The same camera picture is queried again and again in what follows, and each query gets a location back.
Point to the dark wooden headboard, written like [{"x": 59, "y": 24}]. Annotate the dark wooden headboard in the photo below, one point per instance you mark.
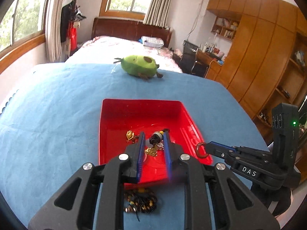
[{"x": 115, "y": 28}]

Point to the pink floral bedsheet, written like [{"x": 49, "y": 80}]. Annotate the pink floral bedsheet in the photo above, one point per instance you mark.
[{"x": 108, "y": 48}]

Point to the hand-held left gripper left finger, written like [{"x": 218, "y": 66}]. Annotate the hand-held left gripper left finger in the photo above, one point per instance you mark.
[{"x": 141, "y": 163}]

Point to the red hanging bag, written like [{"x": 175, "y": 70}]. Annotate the red hanging bag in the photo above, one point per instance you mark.
[{"x": 72, "y": 38}]

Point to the black office chair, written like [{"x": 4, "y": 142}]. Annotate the black office chair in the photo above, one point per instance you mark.
[{"x": 189, "y": 52}]

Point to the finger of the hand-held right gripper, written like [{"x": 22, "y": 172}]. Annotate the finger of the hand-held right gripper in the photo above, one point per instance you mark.
[
  {"x": 219, "y": 149},
  {"x": 251, "y": 153}
]

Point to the black hanging jacket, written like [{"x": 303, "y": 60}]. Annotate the black hanging jacket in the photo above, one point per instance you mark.
[{"x": 65, "y": 21}]

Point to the red tin box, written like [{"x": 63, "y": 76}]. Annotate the red tin box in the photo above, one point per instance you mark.
[{"x": 144, "y": 115}]

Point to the wooden wall shelf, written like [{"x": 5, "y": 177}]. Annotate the wooden wall shelf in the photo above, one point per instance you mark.
[{"x": 225, "y": 28}]

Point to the wooden desk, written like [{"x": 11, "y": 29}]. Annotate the wooden desk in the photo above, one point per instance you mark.
[{"x": 211, "y": 69}]

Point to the wooden wardrobe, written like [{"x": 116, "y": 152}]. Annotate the wooden wardrobe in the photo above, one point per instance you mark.
[{"x": 259, "y": 52}]

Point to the beige curtain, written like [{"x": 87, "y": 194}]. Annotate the beige curtain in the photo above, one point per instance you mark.
[
  {"x": 55, "y": 28},
  {"x": 158, "y": 4}
]

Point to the folded light blue quilt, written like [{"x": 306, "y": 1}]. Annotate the folded light blue quilt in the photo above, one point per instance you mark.
[{"x": 152, "y": 42}]

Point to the green avocado plush toy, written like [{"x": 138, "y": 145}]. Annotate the green avocado plush toy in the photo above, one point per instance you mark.
[{"x": 136, "y": 66}]

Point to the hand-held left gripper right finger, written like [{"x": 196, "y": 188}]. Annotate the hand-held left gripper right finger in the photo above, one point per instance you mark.
[{"x": 168, "y": 158}]

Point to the large wooden frame window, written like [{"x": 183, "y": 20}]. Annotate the large wooden frame window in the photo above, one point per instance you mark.
[{"x": 24, "y": 12}]

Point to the gold leaf pendant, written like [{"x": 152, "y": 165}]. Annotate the gold leaf pendant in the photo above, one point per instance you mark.
[{"x": 130, "y": 135}]

